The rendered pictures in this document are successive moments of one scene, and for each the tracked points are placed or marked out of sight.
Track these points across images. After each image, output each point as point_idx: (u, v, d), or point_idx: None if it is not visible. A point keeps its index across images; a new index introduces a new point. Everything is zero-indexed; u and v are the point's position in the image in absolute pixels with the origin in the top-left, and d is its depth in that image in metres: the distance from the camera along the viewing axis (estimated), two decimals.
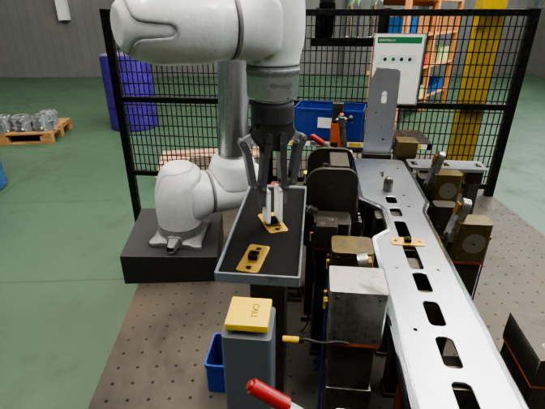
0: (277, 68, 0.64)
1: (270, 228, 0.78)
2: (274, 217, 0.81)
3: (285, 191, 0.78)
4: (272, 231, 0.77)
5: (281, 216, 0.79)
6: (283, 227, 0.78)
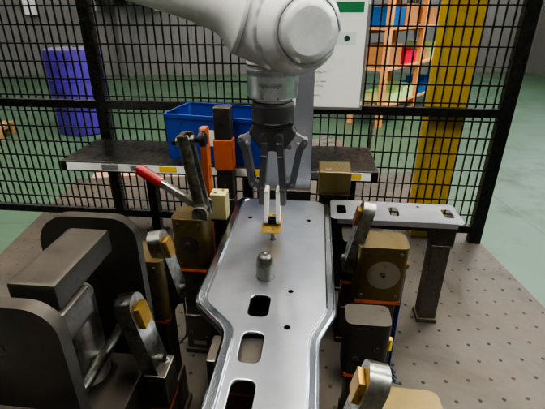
0: (265, 68, 0.64)
1: (265, 227, 0.78)
2: (275, 217, 0.80)
3: (283, 193, 0.77)
4: (263, 230, 0.77)
5: (278, 217, 0.78)
6: (276, 229, 0.78)
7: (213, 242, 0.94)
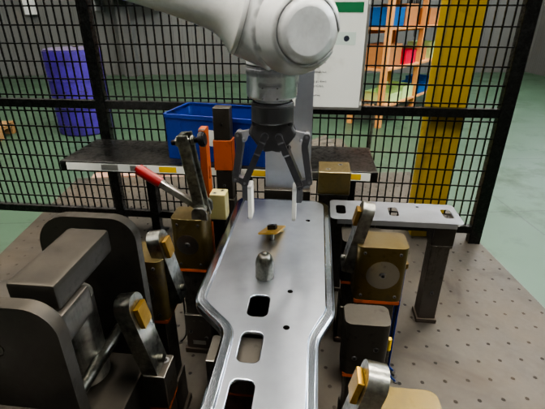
0: (265, 68, 0.64)
1: (263, 231, 0.80)
2: (275, 224, 0.82)
3: (300, 190, 0.76)
4: (260, 232, 0.79)
5: (294, 215, 0.78)
6: (274, 231, 0.79)
7: (213, 242, 0.94)
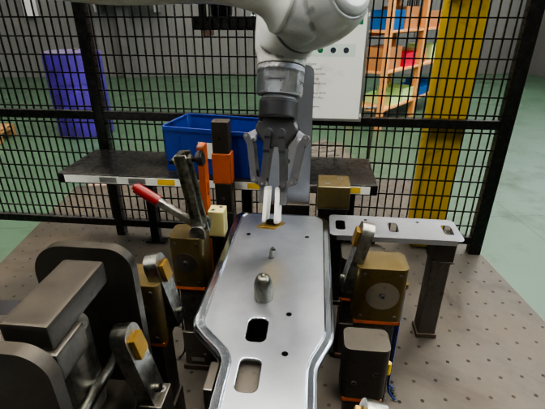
0: (271, 62, 0.72)
1: (262, 225, 0.77)
2: (274, 219, 0.79)
3: (283, 191, 0.77)
4: (259, 226, 0.76)
5: (276, 217, 0.77)
6: (273, 226, 0.76)
7: (212, 257, 0.94)
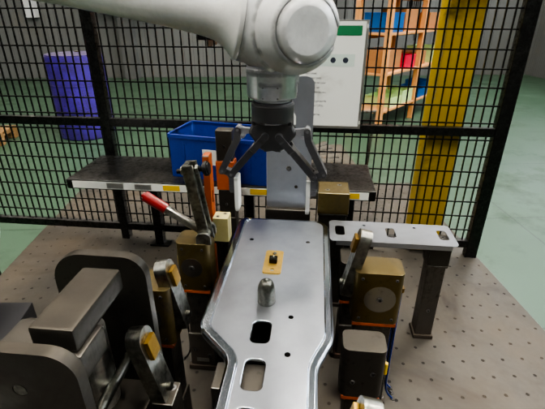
0: None
1: (266, 267, 0.83)
2: (276, 256, 0.84)
3: (314, 182, 0.75)
4: (264, 270, 0.81)
5: (308, 208, 0.77)
6: (277, 269, 0.82)
7: (216, 262, 0.97)
